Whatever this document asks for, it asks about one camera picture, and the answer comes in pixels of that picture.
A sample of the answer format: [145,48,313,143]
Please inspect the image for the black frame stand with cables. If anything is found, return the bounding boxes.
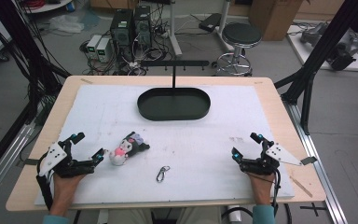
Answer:
[0,0,73,188]

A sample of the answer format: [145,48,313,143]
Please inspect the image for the black round stool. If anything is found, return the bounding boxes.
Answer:
[213,21,263,77]

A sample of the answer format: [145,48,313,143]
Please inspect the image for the white power supply unit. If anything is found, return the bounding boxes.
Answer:
[96,36,112,63]
[86,34,103,60]

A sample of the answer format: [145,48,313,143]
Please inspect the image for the large black computer tower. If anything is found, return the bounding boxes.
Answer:
[109,8,135,62]

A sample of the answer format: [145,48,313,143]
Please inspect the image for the grey machine parts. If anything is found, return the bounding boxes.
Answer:
[299,21,358,72]

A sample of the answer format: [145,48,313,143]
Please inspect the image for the aluminium rail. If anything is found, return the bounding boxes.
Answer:
[0,120,36,209]
[283,101,349,224]

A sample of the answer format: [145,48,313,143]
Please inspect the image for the white floor board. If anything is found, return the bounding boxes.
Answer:
[286,23,358,73]

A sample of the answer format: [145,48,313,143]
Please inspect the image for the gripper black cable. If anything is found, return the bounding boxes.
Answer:
[35,157,54,211]
[271,167,282,216]

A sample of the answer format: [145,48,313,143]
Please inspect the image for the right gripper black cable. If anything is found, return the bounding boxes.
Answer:
[271,167,282,216]

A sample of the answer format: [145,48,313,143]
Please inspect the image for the person's left hand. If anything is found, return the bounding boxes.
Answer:
[53,172,87,204]

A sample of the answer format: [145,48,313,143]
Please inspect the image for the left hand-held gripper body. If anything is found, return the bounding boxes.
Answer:
[37,139,97,179]

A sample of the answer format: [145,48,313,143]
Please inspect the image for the floor cable tangle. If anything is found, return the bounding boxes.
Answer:
[80,6,176,77]

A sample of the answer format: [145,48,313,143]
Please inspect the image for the white desk frame leg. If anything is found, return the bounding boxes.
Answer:
[215,0,236,52]
[167,0,184,58]

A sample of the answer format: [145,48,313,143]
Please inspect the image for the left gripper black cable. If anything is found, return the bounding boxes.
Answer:
[35,157,54,211]

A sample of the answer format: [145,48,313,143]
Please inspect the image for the black hook rack with tray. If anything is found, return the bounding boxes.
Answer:
[136,60,212,121]

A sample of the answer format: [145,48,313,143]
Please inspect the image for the cardboard box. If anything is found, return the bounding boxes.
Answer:
[249,0,304,42]

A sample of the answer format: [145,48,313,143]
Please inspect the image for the white cylinder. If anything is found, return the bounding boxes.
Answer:
[227,204,243,223]

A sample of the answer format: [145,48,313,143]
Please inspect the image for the silver carabiner clip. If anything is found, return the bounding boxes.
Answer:
[155,165,172,184]

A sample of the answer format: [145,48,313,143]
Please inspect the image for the slim black computer tower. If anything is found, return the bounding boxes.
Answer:
[133,5,153,49]

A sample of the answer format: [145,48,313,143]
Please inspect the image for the thin wooden stick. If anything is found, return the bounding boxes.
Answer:
[288,175,314,199]

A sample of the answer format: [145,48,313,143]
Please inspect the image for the person's right hand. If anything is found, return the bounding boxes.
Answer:
[247,170,277,206]

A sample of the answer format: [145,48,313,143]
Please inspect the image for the black flat case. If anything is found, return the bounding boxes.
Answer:
[198,12,223,34]

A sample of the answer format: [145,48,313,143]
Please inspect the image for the wooden table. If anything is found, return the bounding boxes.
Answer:
[5,75,327,213]

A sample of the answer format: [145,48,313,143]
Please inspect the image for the white foam mat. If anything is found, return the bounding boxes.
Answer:
[34,84,296,206]

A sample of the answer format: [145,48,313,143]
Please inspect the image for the black cable loop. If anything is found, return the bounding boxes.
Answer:
[220,203,293,224]

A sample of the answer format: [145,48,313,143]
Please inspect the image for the black tape piece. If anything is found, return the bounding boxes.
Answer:
[299,156,319,166]
[16,158,41,166]

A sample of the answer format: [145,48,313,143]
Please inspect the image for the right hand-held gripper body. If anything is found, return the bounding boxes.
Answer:
[239,139,304,176]

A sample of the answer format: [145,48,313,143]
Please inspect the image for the round white table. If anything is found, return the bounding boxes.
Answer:
[21,0,76,14]

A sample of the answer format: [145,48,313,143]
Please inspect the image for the clear plastic bag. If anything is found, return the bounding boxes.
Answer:
[48,13,86,35]

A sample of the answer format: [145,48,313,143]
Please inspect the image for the dark plush doll keychain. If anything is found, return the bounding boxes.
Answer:
[109,131,151,167]

